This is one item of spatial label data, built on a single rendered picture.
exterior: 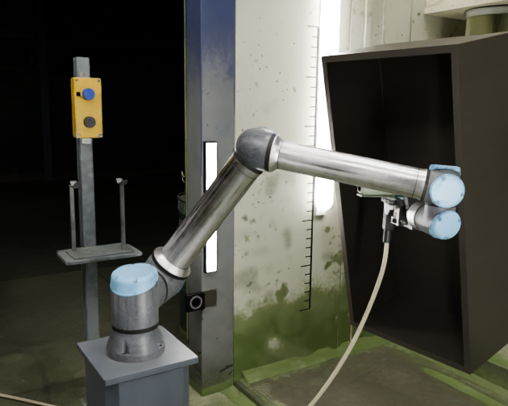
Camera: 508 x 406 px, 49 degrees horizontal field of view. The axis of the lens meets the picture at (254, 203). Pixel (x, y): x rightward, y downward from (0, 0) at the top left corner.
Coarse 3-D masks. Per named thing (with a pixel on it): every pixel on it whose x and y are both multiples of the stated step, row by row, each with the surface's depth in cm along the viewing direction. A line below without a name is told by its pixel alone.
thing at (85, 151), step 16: (80, 64) 241; (80, 144) 247; (80, 160) 248; (80, 176) 250; (80, 192) 252; (80, 208) 254; (80, 224) 256; (96, 272) 259; (96, 288) 260; (96, 304) 262; (96, 320) 263; (96, 336) 264
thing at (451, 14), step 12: (432, 0) 314; (444, 0) 307; (456, 0) 301; (468, 0) 293; (480, 0) 288; (492, 0) 282; (504, 0) 277; (432, 12) 314; (444, 12) 313; (456, 12) 312
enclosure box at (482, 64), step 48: (384, 48) 204; (432, 48) 179; (480, 48) 179; (336, 96) 226; (384, 96) 243; (432, 96) 224; (480, 96) 183; (336, 144) 230; (384, 144) 249; (432, 144) 231; (480, 144) 188; (336, 192) 234; (480, 192) 192; (432, 240) 246; (480, 240) 197; (384, 288) 264; (432, 288) 254; (480, 288) 201; (384, 336) 237; (432, 336) 234; (480, 336) 206
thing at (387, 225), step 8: (360, 192) 192; (368, 192) 191; (376, 192) 192; (384, 192) 193; (384, 208) 197; (384, 216) 197; (384, 224) 197; (392, 224) 196; (384, 232) 198; (384, 240) 198
